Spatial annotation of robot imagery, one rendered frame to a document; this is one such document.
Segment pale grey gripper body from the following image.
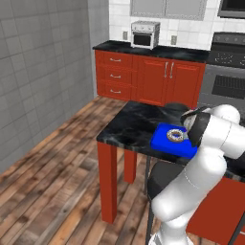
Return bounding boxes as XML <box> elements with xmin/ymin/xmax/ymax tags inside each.
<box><xmin>183</xmin><ymin>111</ymin><xmax>198</xmax><ymax>133</ymax></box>

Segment sprinkled glazed donut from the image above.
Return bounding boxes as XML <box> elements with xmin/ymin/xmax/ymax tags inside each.
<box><xmin>167</xmin><ymin>127</ymin><xmax>187</xmax><ymax>144</ymax></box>

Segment blue tray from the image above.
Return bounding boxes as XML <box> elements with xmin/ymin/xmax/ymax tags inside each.
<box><xmin>150</xmin><ymin>122</ymin><xmax>199</xmax><ymax>160</ymax></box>

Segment red dining counter black top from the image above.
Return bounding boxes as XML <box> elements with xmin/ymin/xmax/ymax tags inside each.
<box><xmin>96</xmin><ymin>100</ymin><xmax>245</xmax><ymax>245</ymax></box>

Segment red cabinet run black top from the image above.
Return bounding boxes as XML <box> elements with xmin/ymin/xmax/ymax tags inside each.
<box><xmin>92</xmin><ymin>39</ymin><xmax>211</xmax><ymax>110</ymax></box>

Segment steel stove with oven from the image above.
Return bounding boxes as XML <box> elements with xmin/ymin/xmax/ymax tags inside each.
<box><xmin>196</xmin><ymin>32</ymin><xmax>245</xmax><ymax>113</ymax></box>

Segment silver toaster oven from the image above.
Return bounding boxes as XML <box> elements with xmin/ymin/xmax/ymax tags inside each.
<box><xmin>130</xmin><ymin>20</ymin><xmax>161</xmax><ymax>51</ymax></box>

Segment steel microwave oven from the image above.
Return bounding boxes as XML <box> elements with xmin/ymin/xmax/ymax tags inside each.
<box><xmin>217</xmin><ymin>0</ymin><xmax>245</xmax><ymax>19</ymax></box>

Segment grey wall cabinets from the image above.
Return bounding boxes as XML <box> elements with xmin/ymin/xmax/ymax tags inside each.
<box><xmin>129</xmin><ymin>0</ymin><xmax>208</xmax><ymax>22</ymax></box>

